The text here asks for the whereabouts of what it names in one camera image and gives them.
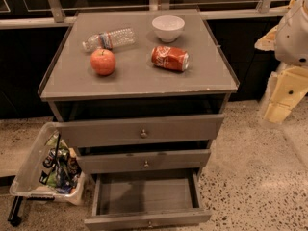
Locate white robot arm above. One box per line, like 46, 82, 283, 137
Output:
254, 0, 308, 123

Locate grey middle drawer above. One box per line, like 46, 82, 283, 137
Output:
77, 149, 211, 174

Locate snack packets in bin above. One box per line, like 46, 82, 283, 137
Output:
39, 132, 81, 194

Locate crushed red soda can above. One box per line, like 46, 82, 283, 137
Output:
151, 45, 189, 72

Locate metal railing with brackets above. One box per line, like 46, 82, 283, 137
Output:
0, 0, 293, 30

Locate grey bottom drawer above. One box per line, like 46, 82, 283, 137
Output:
85, 169, 211, 231

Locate clear plastic storage bin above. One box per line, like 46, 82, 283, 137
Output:
10, 122, 86, 205

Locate black bin wheel leg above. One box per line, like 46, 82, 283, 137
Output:
8, 196, 23, 227

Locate grey drawer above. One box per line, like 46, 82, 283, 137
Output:
85, 169, 211, 231
57, 114, 224, 147
77, 149, 211, 174

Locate clear plastic water bottle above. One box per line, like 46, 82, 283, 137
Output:
82, 27, 136, 52

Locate grey top drawer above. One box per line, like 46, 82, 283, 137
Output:
57, 114, 224, 147

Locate white bowl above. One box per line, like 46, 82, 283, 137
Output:
152, 15, 185, 42

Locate red apple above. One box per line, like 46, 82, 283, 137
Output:
90, 49, 116, 76

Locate grey drawer cabinet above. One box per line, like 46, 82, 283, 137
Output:
37, 8, 241, 178

